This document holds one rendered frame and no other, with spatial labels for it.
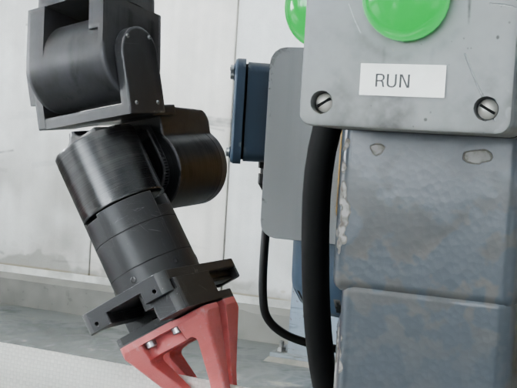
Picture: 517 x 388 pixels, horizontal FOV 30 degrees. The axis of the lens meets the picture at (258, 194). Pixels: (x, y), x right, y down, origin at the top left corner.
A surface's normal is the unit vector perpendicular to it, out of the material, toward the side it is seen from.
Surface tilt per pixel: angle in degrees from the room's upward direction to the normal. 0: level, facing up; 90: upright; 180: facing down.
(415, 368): 90
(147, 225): 66
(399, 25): 130
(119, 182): 72
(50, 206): 90
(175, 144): 44
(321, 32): 90
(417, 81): 90
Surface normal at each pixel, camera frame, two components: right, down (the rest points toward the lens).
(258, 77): 0.04, 0.06
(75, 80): -0.43, 0.48
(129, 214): 0.10, -0.24
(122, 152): 0.48, -0.40
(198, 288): 0.81, -0.47
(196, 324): -0.22, 0.33
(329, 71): -0.40, 0.03
